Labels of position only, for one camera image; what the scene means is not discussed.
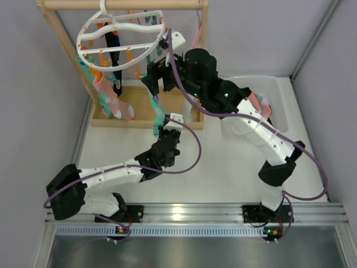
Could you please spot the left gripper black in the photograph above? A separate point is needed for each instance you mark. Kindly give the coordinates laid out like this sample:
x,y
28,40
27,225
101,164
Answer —
x,y
168,134

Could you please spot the pink wire hanger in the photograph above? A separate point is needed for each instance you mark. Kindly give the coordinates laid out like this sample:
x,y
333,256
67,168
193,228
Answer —
x,y
196,39

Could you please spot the white cloth on hanger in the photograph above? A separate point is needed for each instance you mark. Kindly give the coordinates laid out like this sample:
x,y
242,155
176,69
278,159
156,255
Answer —
x,y
191,115

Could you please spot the pink sock green patch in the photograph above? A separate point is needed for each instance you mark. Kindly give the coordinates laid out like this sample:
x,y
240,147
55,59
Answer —
x,y
260,104

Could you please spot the aluminium rail base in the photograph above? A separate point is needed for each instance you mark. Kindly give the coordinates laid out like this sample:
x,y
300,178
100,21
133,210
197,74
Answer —
x,y
205,220

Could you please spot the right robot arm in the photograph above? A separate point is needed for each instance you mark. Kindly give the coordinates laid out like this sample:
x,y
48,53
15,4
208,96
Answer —
x,y
195,73

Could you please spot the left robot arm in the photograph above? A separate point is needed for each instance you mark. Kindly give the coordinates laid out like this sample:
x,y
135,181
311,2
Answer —
x,y
91,191

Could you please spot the wooden clothes rack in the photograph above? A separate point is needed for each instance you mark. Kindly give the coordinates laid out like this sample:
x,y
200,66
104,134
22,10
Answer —
x,y
135,95

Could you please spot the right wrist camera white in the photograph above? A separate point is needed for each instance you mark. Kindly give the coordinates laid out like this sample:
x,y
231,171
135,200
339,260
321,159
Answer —
x,y
178,42

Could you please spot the white plastic basket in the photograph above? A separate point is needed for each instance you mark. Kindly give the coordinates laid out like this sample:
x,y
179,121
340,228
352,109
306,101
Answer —
x,y
269,92

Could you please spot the white round clip hanger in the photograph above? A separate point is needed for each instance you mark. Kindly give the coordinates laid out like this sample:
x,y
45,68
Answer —
x,y
139,34

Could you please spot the mint green sock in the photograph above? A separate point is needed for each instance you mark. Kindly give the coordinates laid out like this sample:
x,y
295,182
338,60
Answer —
x,y
90,73
155,101

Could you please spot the black sock grey patch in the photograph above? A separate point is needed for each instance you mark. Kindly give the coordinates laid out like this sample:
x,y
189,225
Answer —
x,y
112,40

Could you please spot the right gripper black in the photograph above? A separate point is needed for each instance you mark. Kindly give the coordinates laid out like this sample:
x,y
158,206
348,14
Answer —
x,y
152,74

